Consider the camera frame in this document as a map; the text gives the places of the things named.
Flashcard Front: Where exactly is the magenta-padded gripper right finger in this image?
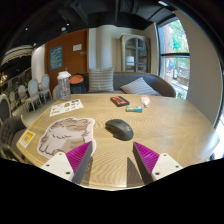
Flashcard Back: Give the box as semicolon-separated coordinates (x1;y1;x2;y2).
132;141;184;185

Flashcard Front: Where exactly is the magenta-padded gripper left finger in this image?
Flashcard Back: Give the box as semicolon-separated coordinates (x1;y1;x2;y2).
39;140;94;185

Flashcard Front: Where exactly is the black computer mouse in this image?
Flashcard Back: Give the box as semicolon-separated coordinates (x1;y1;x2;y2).
105;118;135;141

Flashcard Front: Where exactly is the cat-shaped mouse pad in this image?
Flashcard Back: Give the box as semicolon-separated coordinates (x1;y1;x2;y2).
36;116;98;160

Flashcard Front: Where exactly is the yellow square code card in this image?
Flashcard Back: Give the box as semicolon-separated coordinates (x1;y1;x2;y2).
18;129;36;149

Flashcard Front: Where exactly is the white sticker sheet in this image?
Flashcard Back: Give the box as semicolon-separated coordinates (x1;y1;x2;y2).
49;98;85;117

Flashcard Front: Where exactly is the dark tufted armchair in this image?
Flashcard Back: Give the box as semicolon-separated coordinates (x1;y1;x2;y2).
0;114;28;161

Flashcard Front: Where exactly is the small green pack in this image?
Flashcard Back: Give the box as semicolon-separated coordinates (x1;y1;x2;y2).
125;105;144;113

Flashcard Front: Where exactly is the white plastic packet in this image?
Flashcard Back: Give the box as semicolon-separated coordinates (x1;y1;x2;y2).
140;95;151;108

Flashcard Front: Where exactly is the clear plastic water bottle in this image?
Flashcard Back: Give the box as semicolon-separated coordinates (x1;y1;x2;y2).
56;70;72;102

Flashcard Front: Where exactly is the black and orange flat box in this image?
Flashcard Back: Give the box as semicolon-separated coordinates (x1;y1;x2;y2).
110;95;131;107

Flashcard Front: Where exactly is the group of white chairs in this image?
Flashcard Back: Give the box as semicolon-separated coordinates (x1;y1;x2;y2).
8;73;53;113

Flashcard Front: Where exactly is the grey oval-back chair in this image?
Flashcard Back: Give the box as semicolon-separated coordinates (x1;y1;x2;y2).
0;93;13;124

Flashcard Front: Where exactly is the black and orange backpack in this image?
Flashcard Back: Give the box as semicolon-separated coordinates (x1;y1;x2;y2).
69;73;88;95

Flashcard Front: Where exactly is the striped grey cushion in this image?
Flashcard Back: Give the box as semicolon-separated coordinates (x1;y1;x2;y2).
120;77;158;96

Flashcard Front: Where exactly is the grey curved sofa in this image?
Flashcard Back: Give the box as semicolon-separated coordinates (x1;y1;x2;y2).
53;71;177;101

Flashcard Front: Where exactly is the striped square cushion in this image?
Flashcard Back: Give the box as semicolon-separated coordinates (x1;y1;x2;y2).
87;67;115;93

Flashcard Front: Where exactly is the brown wooden door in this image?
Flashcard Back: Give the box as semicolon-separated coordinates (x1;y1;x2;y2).
44;28;90;94

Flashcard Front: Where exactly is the blue poster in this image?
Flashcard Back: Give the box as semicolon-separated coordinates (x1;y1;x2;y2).
49;45;64;70

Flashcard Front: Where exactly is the black-framed window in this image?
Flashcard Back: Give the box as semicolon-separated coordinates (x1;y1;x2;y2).
157;18;191;100

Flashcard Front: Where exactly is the glass-door wooden cabinet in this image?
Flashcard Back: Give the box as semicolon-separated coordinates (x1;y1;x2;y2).
120;33;151;74

